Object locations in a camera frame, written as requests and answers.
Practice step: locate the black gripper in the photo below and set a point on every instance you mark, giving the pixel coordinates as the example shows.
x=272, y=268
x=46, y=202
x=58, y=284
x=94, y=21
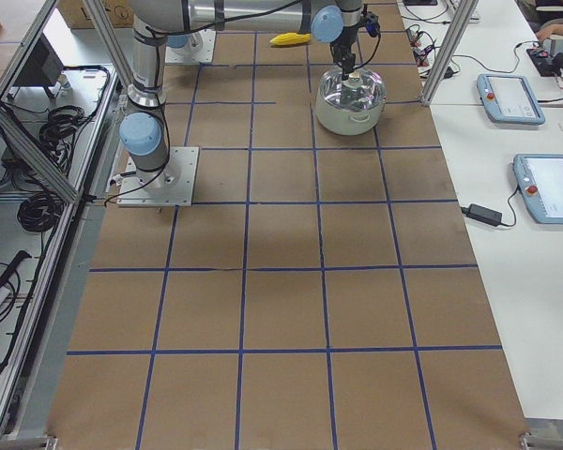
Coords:
x=344, y=48

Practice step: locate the glass pot lid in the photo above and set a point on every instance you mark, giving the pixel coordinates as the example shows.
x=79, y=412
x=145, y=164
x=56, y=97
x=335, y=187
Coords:
x=362, y=91

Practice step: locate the yellow corn cob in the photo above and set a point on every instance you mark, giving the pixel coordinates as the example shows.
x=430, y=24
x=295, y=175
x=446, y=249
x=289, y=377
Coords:
x=290, y=39

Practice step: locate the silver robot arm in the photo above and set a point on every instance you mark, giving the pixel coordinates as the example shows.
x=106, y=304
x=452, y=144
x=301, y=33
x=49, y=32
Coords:
x=157, y=24

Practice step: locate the pale green steel pot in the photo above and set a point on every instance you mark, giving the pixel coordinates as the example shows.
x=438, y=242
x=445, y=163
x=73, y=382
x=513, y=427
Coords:
x=344, y=122

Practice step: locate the person hand at desk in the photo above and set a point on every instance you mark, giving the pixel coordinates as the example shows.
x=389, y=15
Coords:
x=555, y=29

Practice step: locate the far teach pendant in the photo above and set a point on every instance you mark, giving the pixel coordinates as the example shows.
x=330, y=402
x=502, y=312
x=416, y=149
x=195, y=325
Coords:
x=509, y=99

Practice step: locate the teach pendant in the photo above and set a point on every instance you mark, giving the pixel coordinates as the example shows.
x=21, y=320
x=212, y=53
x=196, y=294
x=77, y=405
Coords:
x=540, y=179
x=509, y=99

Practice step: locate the black power adapter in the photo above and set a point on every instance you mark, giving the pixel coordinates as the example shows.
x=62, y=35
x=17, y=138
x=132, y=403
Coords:
x=482, y=214

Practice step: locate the brown paper table cover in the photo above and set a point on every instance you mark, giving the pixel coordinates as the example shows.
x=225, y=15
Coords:
x=320, y=292

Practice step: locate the near teach pendant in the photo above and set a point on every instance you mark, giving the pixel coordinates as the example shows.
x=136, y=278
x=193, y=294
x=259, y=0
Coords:
x=540, y=179

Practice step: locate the cardboard box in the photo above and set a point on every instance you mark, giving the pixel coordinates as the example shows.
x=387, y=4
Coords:
x=76, y=15

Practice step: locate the black monitor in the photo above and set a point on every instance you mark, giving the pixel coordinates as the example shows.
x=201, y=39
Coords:
x=42, y=68

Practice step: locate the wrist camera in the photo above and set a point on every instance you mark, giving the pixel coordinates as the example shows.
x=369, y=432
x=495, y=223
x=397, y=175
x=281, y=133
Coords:
x=371, y=24

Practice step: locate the aluminium frame post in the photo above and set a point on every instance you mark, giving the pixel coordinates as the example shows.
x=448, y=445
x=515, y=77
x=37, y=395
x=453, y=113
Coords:
x=448, y=47

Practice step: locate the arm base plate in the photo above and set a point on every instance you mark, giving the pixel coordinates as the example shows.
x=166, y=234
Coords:
x=173, y=187
x=193, y=49

